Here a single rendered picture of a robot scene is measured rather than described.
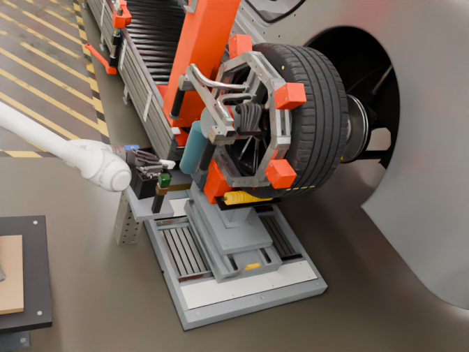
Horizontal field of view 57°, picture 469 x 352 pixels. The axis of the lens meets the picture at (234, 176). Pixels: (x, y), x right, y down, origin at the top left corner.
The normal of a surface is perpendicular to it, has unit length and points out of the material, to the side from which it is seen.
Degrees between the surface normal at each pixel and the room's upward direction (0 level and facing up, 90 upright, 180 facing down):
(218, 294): 0
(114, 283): 0
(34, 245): 0
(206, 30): 90
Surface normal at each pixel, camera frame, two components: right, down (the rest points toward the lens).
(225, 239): 0.31, -0.72
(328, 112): 0.51, 0.00
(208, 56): 0.40, 0.69
